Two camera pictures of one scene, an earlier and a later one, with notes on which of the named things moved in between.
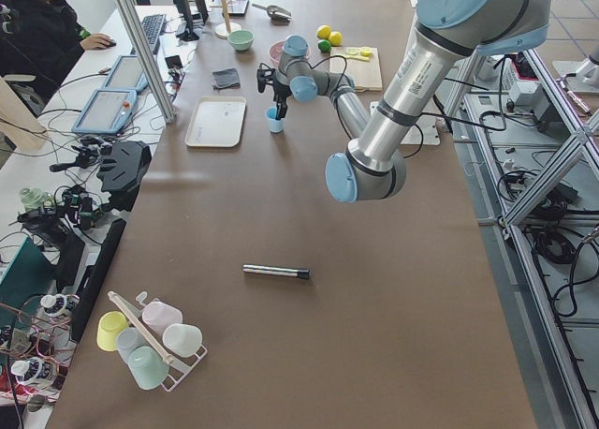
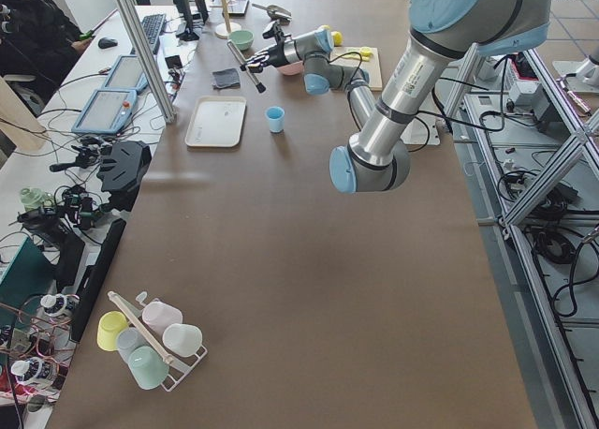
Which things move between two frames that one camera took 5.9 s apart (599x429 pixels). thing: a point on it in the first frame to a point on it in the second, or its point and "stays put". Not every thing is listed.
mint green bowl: x=241 y=39 stays put
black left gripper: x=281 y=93 to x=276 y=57
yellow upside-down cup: x=110 y=323 stays put
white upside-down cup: x=182 y=339 stays put
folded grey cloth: x=225 y=79 stays put
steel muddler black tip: x=298 y=273 to x=258 y=86
